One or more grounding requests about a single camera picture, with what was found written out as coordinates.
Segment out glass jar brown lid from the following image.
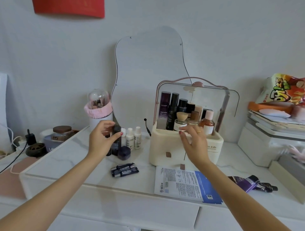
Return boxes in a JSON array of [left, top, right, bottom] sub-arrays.
[[52, 126, 73, 142]]

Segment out perfume bottle dark wooden cap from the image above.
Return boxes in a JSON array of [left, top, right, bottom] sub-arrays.
[[187, 111, 200, 126]]

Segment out wavy frameless mirror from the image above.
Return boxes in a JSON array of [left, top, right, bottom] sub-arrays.
[[111, 26, 193, 130]]

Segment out dark purple cream jar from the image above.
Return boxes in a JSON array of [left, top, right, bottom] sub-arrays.
[[118, 146, 132, 160]]

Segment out white brush holder clear dome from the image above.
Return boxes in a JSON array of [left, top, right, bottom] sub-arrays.
[[87, 89, 114, 131]]

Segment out black plug adapter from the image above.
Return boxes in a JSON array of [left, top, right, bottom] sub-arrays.
[[25, 129, 37, 146]]

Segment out blue white mask sachet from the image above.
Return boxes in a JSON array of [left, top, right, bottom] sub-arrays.
[[154, 166, 223, 205]]

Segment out black capped bottle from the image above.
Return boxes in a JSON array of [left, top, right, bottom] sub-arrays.
[[177, 99, 189, 114]]

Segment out red paper wall hanging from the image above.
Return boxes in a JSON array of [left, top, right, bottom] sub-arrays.
[[32, 0, 105, 19]]

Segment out amber bottle pink cap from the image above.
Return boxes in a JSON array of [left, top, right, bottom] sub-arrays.
[[198, 110, 215, 136]]

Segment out pink tray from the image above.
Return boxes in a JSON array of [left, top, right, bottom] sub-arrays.
[[0, 156, 40, 200]]

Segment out white power strip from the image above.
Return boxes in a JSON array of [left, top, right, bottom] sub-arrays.
[[11, 136, 31, 153]]

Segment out colourful snack bag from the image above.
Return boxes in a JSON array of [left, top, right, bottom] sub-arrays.
[[255, 73, 305, 106]]

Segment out person's left forearm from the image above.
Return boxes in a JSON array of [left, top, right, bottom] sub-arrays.
[[0, 152, 109, 231]]

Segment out tall dark purple bottle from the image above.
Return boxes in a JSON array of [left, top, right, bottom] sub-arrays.
[[157, 92, 170, 130]]

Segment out black cable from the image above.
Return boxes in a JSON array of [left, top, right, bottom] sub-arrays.
[[0, 143, 29, 174]]

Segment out purple cosmetic tube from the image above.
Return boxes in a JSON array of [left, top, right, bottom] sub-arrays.
[[227, 175, 261, 193]]

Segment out white storage box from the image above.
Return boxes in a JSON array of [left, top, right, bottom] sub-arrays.
[[237, 119, 305, 167]]

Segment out dark glossy cosmetic tube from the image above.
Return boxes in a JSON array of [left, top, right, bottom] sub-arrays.
[[255, 183, 278, 193]]

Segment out black cosmetic bottle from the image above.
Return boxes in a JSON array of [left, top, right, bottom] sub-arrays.
[[111, 125, 122, 156]]

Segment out person's right forearm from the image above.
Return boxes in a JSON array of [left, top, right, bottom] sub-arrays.
[[193, 161, 295, 231]]

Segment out person's right hand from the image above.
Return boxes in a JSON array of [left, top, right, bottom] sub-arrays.
[[179, 125, 212, 167]]

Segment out pink fluffy item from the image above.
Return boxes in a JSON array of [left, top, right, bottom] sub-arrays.
[[281, 143, 305, 164]]

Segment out purple round appliance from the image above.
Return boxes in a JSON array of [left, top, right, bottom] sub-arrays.
[[44, 130, 79, 153]]

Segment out dark round bowl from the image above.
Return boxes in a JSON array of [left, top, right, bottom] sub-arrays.
[[25, 143, 48, 158]]

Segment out cream cosmetic organizer box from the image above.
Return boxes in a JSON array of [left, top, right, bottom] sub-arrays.
[[149, 124, 224, 167]]

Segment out tall black pump bottle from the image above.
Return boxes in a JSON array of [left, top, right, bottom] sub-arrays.
[[166, 93, 180, 131]]

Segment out pink fluffy headband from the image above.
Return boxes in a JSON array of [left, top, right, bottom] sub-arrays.
[[84, 102, 113, 119]]

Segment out clear organizer lid pink handle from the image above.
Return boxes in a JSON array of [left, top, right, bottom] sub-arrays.
[[156, 77, 240, 134]]

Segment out perfume bottle light wooden cap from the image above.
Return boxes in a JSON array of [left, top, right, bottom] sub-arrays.
[[174, 112, 189, 132]]

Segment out stack of books and papers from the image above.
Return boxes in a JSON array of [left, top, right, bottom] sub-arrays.
[[247, 110, 305, 133]]

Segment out white makeup puff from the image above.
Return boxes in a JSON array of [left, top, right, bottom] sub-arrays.
[[258, 109, 292, 118]]

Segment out beige grey box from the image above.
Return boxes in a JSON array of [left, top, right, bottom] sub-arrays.
[[269, 155, 305, 204]]

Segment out person's left hand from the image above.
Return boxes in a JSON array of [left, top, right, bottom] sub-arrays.
[[89, 120, 123, 159]]

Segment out black cosmetic tube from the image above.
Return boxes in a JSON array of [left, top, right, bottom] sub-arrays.
[[113, 167, 139, 178], [111, 163, 136, 173]]

